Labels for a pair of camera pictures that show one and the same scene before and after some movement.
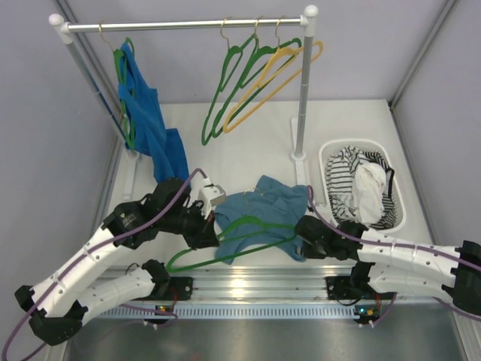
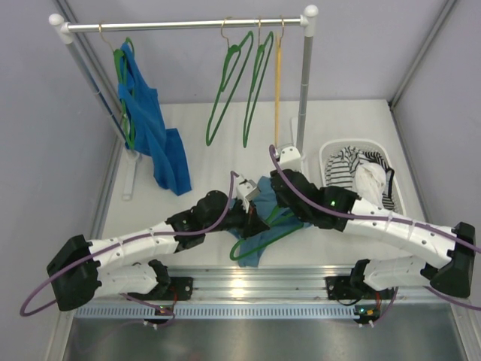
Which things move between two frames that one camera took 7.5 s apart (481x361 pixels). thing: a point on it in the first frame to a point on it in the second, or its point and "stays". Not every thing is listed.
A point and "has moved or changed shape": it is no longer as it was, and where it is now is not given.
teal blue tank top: x=263 y=217 has moved or changed shape
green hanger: x=264 y=225 to x=271 y=220
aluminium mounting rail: x=272 y=292 stays
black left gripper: x=205 y=233 to x=252 y=224
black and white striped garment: x=340 y=168 stays
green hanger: x=255 y=47 to x=260 y=73
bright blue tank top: x=145 y=134 stays
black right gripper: x=307 y=251 to x=282 y=201
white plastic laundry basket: x=370 y=146 stays
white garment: x=370 y=183 stays
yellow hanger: x=259 y=81 to x=277 y=83
